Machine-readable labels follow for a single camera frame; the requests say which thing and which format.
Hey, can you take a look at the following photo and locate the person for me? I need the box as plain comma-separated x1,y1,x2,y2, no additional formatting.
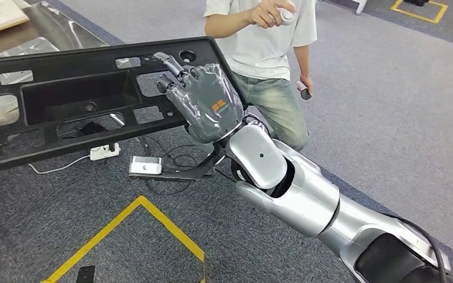
203,0,318,152

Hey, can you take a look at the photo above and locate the person's left hand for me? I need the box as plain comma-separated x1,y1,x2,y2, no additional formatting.
297,74,314,94

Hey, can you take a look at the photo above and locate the white power strip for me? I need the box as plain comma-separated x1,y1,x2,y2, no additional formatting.
90,143,122,162

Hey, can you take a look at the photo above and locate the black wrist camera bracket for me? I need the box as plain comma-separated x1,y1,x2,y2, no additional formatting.
127,142,227,182

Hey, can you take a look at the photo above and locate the pale wooden board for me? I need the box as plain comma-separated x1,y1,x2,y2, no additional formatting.
0,0,31,37

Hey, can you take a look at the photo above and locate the stainless steel workbench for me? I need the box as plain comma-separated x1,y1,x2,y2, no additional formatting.
0,0,112,131

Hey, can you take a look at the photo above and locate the dark handheld controller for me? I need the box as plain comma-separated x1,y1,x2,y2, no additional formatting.
297,81,313,101

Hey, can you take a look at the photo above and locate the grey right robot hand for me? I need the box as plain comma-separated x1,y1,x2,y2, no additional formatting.
152,51,247,145

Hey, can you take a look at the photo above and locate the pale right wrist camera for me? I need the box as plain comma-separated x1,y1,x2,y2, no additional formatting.
129,155,163,175

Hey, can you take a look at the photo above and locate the black floor cable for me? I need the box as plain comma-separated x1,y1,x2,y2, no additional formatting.
138,134,214,196

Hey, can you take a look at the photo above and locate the white handheld controller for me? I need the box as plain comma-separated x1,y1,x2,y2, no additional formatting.
279,3,298,26

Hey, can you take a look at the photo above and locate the black robot foot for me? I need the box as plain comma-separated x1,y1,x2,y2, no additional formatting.
75,265,96,283

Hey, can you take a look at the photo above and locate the black plastic frame part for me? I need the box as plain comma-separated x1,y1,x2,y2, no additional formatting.
0,35,247,176

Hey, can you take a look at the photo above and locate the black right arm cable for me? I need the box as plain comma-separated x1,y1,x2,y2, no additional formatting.
382,212,448,283

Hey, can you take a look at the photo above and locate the person's right hand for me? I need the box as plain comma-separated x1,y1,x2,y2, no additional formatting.
248,0,297,29

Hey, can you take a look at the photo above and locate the white power cord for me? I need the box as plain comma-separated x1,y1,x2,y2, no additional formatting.
27,153,93,175

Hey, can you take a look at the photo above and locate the yellow floor tape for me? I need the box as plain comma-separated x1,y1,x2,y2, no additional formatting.
41,195,206,283
390,0,449,24

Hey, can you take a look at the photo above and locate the white furniture leg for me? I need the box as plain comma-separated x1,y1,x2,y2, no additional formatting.
349,0,369,15

